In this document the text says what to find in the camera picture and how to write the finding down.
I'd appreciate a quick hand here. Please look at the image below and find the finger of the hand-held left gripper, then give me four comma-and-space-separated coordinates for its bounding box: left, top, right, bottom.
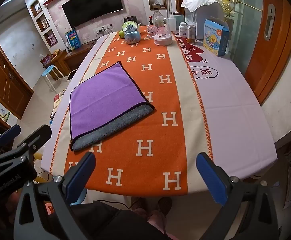
17, 124, 52, 155
0, 124, 21, 148

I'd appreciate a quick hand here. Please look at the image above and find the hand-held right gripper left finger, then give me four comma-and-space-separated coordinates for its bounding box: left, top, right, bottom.
13, 152, 96, 240

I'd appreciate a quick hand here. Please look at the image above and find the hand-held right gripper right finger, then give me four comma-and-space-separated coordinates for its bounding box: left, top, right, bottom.
196, 152, 280, 240

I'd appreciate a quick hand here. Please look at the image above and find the purple and grey towel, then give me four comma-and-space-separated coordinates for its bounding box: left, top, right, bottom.
69, 61, 155, 152

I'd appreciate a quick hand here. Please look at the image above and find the stack of books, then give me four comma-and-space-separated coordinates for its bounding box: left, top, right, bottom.
49, 89, 68, 119

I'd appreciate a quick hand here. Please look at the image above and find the person's patterned slipper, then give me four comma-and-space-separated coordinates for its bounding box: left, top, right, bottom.
157, 197, 173, 215
131, 197, 148, 214

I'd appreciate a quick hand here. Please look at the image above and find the brown wooden door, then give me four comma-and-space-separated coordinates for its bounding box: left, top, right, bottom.
0, 41, 34, 120

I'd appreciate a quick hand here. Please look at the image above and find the person's dark clothing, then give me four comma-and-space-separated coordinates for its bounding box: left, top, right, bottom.
69, 200, 169, 240

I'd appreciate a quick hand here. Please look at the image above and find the blue round stool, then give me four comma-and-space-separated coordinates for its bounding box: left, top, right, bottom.
41, 64, 68, 92

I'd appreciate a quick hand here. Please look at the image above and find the orange letter-print blanket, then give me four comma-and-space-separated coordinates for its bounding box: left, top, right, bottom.
49, 25, 214, 197

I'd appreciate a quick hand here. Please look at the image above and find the lilac printed tablecloth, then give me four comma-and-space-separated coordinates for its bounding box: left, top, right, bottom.
41, 31, 278, 180

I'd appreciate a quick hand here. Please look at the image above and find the wooden television cabinet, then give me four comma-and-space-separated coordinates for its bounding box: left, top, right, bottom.
40, 42, 97, 77

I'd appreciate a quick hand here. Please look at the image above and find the blue standing sign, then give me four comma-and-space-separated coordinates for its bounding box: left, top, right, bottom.
65, 29, 82, 52

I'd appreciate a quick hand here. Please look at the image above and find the blue duck-print carton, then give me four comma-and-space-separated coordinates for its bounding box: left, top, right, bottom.
202, 19, 230, 57

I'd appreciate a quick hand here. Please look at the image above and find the castle snow globe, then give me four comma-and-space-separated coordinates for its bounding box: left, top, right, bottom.
122, 21, 141, 45

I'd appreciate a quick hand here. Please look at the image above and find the black flat television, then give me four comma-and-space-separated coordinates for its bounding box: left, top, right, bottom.
61, 0, 124, 28

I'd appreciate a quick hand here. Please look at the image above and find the orange wooden door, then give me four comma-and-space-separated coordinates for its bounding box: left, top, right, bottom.
245, 0, 291, 104

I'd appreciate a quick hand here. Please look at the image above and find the clear jar with orange contents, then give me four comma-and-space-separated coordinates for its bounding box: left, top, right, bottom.
186, 24, 197, 44

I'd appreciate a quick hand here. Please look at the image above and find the white pill bottle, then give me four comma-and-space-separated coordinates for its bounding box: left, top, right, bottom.
179, 22, 188, 39

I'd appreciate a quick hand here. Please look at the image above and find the pink crystal ornament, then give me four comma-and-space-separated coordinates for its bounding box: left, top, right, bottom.
146, 25, 159, 37

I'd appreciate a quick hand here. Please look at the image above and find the glass dome with pink base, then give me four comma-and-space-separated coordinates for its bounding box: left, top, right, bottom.
152, 16, 173, 46

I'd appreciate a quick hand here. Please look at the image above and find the white countertop appliance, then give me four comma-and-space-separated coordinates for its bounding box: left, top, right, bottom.
184, 0, 225, 40

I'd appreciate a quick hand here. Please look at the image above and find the white plastic container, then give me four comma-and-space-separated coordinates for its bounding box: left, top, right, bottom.
168, 12, 185, 32

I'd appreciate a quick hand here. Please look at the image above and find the clear plastic water bottle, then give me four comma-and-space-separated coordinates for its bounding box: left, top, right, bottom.
152, 7, 161, 26

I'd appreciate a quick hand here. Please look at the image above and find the white cloth cover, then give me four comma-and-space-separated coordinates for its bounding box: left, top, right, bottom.
180, 0, 223, 14

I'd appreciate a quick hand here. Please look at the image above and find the gold-ornament glass door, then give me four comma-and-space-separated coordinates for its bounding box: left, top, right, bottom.
180, 0, 264, 23

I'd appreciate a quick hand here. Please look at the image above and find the black cable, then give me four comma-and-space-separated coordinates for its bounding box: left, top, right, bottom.
93, 197, 138, 209

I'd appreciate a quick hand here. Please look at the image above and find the white wall shelf unit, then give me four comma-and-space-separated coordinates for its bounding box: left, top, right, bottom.
25, 0, 61, 48

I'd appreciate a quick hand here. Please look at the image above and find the white wall power strip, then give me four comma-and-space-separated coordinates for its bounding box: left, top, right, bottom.
93, 23, 115, 33

